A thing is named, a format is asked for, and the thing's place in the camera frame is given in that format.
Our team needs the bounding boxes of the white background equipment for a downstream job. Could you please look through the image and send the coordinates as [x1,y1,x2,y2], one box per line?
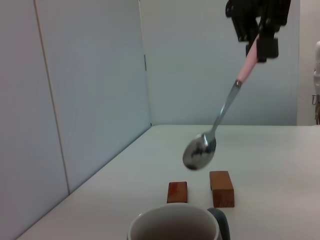
[311,39,320,126]

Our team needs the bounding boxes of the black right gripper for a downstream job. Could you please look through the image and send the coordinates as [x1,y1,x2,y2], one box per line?
[224,0,292,63]

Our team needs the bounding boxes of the tall light wooden block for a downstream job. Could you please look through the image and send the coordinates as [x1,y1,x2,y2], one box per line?
[209,170,236,208]

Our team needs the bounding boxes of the grey ceramic cup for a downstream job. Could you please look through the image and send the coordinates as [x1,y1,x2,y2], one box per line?
[127,203,231,240]

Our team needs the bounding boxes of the pink handled metal spoon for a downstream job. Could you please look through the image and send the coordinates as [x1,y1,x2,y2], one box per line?
[182,37,260,172]

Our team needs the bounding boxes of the flat dark wooden block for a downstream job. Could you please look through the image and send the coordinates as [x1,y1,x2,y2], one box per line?
[166,181,188,204]

